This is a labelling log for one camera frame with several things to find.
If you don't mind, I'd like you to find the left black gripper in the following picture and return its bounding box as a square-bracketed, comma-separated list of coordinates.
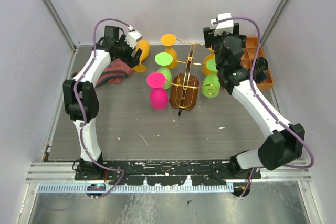
[116, 35, 143, 68]

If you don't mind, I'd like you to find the orange wine glass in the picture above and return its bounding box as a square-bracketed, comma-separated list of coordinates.
[160, 34, 178, 69]
[202, 48, 217, 76]
[133, 40, 150, 72]

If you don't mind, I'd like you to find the green wine glass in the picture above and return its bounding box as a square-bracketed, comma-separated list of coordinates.
[201, 73, 221, 98]
[155, 52, 173, 90]

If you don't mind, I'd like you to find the pink wine glass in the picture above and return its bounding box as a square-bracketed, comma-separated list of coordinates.
[146, 72, 169, 110]

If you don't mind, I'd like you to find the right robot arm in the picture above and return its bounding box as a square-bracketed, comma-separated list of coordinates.
[203, 18, 305, 179]

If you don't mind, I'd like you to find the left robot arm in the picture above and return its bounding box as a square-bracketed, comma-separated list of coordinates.
[62, 26, 142, 180]

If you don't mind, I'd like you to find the wooden compartment tray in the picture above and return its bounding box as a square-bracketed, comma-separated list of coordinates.
[241, 37, 274, 90]

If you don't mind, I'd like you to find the red folded t-shirt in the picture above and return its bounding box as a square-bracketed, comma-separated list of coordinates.
[74, 60, 135, 88]

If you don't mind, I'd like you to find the rolled dark tie right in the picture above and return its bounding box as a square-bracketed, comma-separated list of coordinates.
[255, 57, 268, 70]

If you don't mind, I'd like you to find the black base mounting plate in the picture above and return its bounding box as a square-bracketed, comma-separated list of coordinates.
[75, 159, 262, 186]

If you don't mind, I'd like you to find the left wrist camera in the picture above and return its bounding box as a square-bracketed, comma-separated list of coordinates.
[125, 26, 142, 49]

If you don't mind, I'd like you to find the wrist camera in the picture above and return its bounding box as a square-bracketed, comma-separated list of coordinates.
[125, 26, 142, 49]
[210, 12, 234, 36]

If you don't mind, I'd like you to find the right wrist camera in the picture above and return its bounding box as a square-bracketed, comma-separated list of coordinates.
[210, 12, 234, 36]

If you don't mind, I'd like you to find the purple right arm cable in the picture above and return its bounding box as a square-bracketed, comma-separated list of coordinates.
[211, 16, 315, 198]

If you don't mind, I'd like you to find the gold wire wine glass rack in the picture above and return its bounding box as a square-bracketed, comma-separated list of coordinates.
[167, 40, 219, 116]

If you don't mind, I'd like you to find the slotted cable duct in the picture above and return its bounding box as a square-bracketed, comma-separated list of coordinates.
[37, 182, 234, 194]

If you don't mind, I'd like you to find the aluminium rail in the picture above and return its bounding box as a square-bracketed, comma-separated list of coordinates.
[26, 162, 311, 182]

